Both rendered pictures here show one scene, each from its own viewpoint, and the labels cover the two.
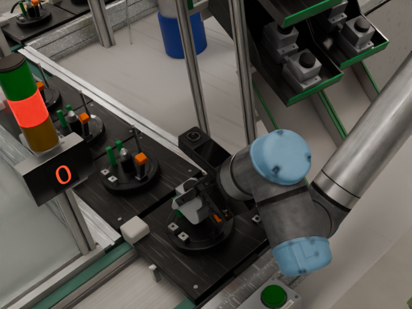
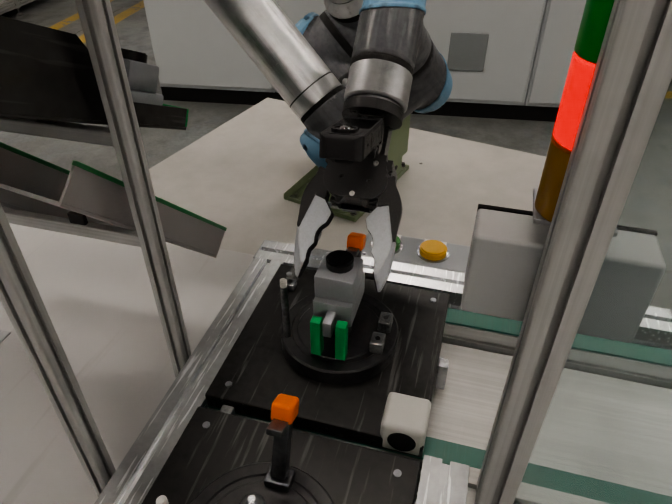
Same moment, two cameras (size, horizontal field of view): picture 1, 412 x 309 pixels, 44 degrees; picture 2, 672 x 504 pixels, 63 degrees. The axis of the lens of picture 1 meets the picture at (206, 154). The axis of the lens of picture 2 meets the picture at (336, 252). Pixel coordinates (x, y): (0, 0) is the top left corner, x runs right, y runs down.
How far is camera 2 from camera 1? 1.13 m
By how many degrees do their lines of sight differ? 91
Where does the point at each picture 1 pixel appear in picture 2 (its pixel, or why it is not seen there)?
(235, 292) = (402, 277)
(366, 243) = (226, 265)
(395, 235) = not seen: hidden behind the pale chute
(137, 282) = (460, 417)
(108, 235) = (439, 478)
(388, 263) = (247, 246)
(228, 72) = not seen: outside the picture
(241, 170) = (414, 40)
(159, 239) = (394, 379)
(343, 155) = (306, 50)
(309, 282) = not seen: hidden behind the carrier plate
